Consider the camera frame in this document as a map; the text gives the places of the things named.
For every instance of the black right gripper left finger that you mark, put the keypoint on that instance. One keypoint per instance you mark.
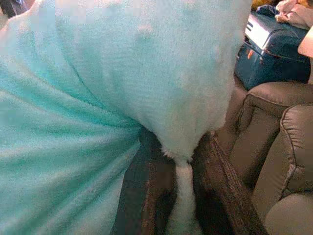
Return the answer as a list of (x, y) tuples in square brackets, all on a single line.
[(146, 191)]

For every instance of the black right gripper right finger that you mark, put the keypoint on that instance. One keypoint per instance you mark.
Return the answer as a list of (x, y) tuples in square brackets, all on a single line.
[(220, 195)]

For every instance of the teal dotted plush pillow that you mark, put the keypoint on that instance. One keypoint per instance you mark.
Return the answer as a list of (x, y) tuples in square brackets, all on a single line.
[(97, 98)]

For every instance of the dark green leather sofa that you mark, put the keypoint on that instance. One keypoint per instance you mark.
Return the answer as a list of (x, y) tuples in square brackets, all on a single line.
[(269, 147)]

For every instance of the blue hard suitcase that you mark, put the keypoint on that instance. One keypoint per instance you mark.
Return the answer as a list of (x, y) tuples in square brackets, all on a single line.
[(269, 71)]

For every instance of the pile of pale clothes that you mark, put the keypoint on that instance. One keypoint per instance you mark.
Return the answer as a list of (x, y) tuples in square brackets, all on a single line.
[(293, 12)]

